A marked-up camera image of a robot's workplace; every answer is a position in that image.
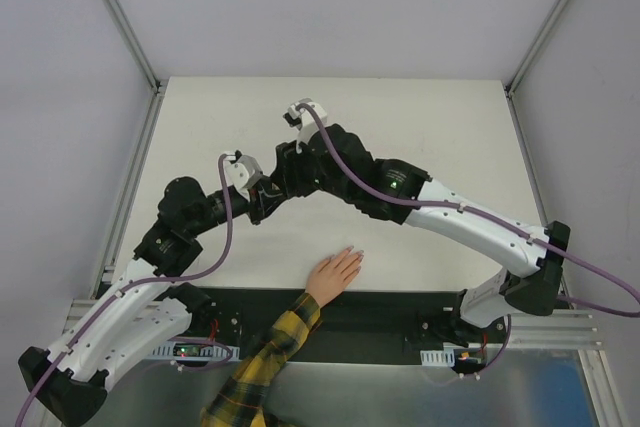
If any purple cable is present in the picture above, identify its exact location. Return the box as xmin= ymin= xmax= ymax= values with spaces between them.
xmin=298 ymin=102 xmax=640 ymax=386
xmin=12 ymin=151 xmax=236 ymax=427

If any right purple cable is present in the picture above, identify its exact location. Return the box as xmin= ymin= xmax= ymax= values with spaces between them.
xmin=298 ymin=102 xmax=640 ymax=386

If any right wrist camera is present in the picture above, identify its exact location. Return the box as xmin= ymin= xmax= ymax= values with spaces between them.
xmin=283 ymin=98 xmax=328 ymax=154

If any left aluminium frame post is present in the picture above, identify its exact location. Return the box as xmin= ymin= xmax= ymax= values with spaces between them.
xmin=102 ymin=0 xmax=162 ymax=93

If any person's hand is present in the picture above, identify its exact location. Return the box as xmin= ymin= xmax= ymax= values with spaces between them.
xmin=305 ymin=247 xmax=364 ymax=308

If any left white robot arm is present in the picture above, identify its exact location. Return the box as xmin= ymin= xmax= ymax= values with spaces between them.
xmin=16 ymin=164 xmax=287 ymax=426

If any right white cable duct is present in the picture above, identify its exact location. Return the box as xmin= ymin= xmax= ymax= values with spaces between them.
xmin=420 ymin=348 xmax=455 ymax=368

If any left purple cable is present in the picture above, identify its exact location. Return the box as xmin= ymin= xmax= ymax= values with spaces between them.
xmin=12 ymin=151 xmax=236 ymax=427

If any right aluminium frame post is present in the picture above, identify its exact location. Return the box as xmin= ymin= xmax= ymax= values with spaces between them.
xmin=504 ymin=0 xmax=573 ymax=99

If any yellow plaid sleeve forearm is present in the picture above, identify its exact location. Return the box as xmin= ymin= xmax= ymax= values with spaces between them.
xmin=200 ymin=293 xmax=320 ymax=426

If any left white cable duct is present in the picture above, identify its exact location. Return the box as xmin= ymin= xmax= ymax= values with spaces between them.
xmin=144 ymin=340 xmax=240 ymax=362

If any left aluminium frame rail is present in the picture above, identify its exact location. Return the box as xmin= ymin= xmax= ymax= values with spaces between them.
xmin=37 ymin=86 xmax=169 ymax=427

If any aluminium frame rail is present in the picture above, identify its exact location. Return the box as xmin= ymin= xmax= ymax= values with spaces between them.
xmin=504 ymin=91 xmax=631 ymax=427
xmin=37 ymin=86 xmax=169 ymax=427

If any right aluminium frame rail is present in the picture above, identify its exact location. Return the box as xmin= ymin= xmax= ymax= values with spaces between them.
xmin=504 ymin=91 xmax=631 ymax=427

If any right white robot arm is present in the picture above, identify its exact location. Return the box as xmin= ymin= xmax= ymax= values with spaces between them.
xmin=271 ymin=124 xmax=570 ymax=342

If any white cable duct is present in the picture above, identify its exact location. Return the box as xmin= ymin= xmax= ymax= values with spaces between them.
xmin=144 ymin=340 xmax=240 ymax=362
xmin=420 ymin=348 xmax=455 ymax=368

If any aluminium frame post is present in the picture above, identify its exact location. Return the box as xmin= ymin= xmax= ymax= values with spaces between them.
xmin=102 ymin=0 xmax=162 ymax=93
xmin=504 ymin=0 xmax=573 ymax=99

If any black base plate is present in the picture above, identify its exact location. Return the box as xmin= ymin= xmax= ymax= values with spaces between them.
xmin=186 ymin=288 xmax=506 ymax=365

